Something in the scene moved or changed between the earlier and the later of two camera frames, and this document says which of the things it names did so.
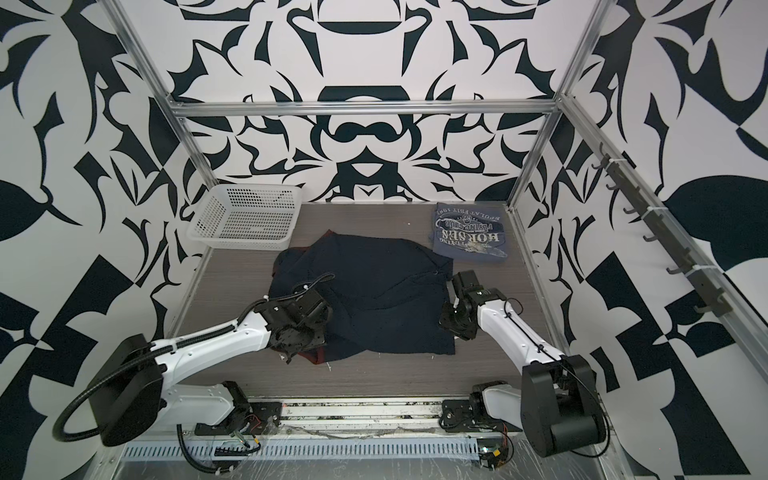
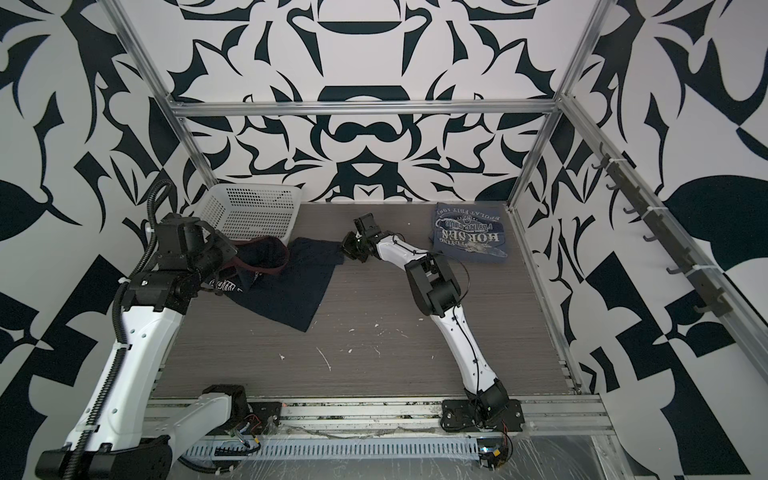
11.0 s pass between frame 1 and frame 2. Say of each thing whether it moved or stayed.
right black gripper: moved
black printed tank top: moved
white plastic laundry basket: stayed
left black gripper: moved
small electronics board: stayed
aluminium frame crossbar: stayed
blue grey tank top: stayed
